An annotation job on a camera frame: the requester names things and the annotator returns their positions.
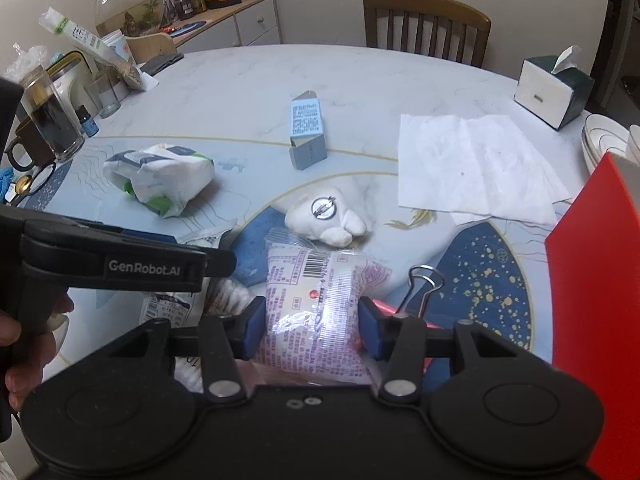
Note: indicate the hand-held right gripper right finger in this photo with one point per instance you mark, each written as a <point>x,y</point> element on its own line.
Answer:
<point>370,332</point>

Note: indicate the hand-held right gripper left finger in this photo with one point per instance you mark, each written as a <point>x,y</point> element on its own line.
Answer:
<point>254,330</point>

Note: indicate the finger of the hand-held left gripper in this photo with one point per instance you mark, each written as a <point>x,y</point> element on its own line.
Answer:
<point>220,263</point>

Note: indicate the cotton swab pack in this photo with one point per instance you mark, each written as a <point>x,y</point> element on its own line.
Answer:
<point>227,297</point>

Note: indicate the purple snack packet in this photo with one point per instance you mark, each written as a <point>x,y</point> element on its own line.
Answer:
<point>310,300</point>

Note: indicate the silver printed packet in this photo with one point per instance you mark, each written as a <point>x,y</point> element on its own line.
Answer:
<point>167,305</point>

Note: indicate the white and blue tissue pack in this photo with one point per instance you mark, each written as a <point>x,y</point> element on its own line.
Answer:
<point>160,175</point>

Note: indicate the white cotton pad pack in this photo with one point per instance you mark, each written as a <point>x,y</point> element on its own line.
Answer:
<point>327,227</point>

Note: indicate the red and white cardboard box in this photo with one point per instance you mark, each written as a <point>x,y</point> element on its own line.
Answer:
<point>600,270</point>

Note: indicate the person's left hand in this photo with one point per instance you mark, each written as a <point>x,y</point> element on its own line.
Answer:
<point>20,385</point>

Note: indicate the black binder clip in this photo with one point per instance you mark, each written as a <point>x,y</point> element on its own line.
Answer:
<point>425,285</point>

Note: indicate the black-framed eyeglasses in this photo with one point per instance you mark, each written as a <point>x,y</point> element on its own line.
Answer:
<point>35,180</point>

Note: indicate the brown mug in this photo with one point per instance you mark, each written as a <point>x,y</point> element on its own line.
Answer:
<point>17,152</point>

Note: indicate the small blue bottle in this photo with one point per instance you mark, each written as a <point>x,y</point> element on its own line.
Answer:
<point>86,122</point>

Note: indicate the glass of dark liquid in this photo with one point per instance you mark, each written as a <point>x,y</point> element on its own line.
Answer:
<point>52,120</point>

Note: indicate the small blue carton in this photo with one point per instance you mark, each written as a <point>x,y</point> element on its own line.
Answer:
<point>306,125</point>

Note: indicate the empty drinking glass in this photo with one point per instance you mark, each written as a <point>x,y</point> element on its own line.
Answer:
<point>102,96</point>

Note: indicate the white electric kettle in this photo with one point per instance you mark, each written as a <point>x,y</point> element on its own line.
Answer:
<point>70,80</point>

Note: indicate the white paper towel sheets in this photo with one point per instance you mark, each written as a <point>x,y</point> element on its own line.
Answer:
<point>470,170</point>

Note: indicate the dark folded cloth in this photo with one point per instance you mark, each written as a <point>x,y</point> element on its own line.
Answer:
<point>161,62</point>

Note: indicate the crumpled clear plastic bag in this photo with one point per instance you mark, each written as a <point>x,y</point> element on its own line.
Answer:
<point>27,62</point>

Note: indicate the clear bag of nuts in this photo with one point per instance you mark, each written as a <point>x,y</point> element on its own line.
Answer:
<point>100,45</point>

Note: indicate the grey sideboard cabinet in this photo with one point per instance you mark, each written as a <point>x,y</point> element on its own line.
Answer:
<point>250,22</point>

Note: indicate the round glass fishbowl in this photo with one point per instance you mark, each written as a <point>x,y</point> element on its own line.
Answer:
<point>130,7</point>

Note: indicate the dark green tissue box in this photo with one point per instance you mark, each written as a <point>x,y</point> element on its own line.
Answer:
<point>545,90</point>

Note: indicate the wooden chair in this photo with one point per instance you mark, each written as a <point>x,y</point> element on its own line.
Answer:
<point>425,25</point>

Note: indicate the white gold-rimmed bowl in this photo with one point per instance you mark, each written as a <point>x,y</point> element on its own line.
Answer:
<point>634,145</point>

